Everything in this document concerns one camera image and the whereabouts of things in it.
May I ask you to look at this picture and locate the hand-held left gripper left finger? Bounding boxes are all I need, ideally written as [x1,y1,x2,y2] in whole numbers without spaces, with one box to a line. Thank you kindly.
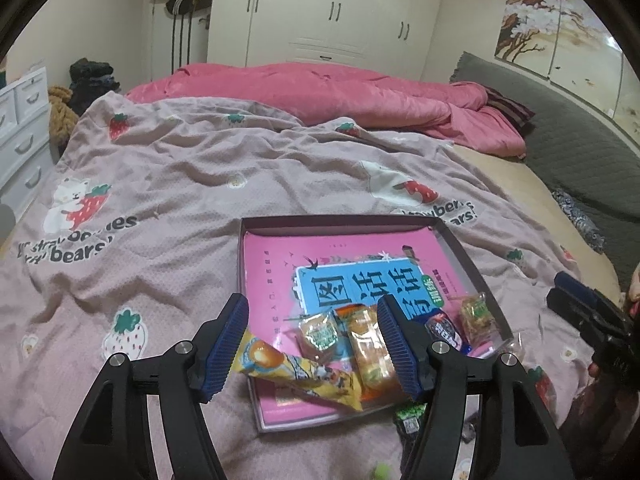
[60,293,249,480]

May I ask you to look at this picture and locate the white wardrobe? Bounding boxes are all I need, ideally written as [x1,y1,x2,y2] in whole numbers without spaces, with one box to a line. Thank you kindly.
[206,0,451,81]

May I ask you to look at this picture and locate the black hanging straps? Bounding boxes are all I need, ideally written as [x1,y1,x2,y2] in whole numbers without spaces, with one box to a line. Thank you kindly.
[170,12,193,73]

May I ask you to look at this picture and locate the dark striped pillow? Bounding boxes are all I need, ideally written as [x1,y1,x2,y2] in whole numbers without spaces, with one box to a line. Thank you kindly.
[482,87,536,136]

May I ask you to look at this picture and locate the white drawer chest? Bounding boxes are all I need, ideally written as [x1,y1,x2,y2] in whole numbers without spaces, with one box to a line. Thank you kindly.
[0,66,53,211]

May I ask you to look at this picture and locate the beige bed sheet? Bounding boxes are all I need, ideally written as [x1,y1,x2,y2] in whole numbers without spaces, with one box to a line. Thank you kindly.
[452,145,626,291]

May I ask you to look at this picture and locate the orange cracker packet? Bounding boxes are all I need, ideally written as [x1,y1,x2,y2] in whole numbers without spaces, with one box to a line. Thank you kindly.
[334,304,403,403]

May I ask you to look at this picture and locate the small yellow cookie packet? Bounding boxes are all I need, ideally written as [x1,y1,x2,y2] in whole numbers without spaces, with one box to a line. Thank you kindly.
[297,310,341,361]

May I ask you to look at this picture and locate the brown plush toy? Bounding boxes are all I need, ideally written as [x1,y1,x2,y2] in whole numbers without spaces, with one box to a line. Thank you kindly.
[48,86,78,143]

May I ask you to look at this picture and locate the clear packet with green label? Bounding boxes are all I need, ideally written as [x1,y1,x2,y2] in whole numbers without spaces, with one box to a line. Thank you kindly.
[459,292,501,346]

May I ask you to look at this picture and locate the shallow grey cardboard box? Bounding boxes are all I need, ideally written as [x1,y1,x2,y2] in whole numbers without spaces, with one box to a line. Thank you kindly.
[235,212,516,433]

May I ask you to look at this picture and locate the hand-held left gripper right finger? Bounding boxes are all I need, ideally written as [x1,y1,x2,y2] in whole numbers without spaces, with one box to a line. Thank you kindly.
[376,294,576,480]

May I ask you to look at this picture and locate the long yellow snack packet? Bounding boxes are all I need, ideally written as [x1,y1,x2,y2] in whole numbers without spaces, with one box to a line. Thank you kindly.
[231,327,363,412]

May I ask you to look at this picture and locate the blue and red snack packet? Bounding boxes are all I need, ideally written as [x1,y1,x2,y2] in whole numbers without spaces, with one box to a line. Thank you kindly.
[425,310,473,356]

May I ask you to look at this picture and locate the strawberry printed blanket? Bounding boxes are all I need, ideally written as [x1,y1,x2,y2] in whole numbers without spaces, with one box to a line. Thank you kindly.
[0,92,621,480]

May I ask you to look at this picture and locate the pink quilt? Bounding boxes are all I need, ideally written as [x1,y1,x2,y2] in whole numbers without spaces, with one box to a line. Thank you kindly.
[125,62,527,158]

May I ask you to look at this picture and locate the blue white patterned cloth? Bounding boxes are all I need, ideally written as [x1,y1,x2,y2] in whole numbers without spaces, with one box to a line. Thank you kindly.
[550,188,606,253]

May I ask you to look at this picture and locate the dark clothes pile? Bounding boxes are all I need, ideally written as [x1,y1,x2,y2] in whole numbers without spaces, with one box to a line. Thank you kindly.
[68,59,122,116]

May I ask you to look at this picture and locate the green snack packet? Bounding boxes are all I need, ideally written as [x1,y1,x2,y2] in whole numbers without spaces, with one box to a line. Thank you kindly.
[392,402,428,466]

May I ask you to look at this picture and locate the pink book with blue panel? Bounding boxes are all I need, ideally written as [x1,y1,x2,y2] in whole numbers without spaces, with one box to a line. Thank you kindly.
[243,230,493,423]

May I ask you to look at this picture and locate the tree wall painting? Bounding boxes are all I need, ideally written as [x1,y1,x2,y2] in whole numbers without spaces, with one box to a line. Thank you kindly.
[494,0,640,136]

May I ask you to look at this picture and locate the grey quilted headboard cushion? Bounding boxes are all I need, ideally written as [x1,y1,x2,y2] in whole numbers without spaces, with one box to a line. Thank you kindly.
[449,51,640,221]

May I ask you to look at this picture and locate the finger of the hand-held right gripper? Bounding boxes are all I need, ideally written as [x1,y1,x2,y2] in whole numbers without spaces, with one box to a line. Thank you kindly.
[554,271,608,311]
[546,287,601,333]

